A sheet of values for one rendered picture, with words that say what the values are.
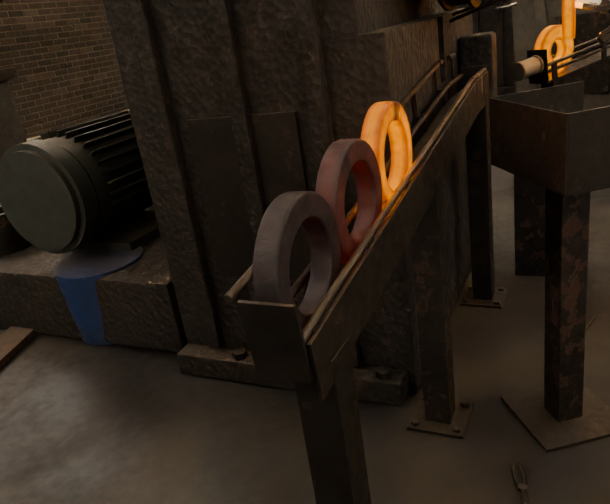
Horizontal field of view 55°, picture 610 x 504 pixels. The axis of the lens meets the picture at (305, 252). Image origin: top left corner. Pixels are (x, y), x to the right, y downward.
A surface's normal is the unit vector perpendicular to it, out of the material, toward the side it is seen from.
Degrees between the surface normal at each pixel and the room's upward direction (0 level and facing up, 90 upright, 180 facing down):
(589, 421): 0
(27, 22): 90
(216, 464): 0
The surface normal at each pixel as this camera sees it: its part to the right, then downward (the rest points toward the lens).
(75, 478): -0.14, -0.92
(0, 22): 0.90, 0.04
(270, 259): -0.43, -0.11
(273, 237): -0.40, -0.35
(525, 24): -0.62, 0.37
